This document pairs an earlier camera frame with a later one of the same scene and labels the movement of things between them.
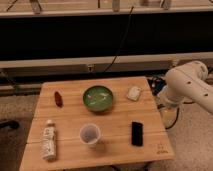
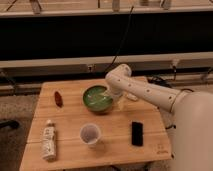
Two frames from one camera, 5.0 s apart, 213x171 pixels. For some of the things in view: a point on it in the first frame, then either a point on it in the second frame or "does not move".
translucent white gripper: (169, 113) → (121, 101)
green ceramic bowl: (98, 98) does not move
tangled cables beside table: (156, 83) does not move
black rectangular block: (137, 134) does not move
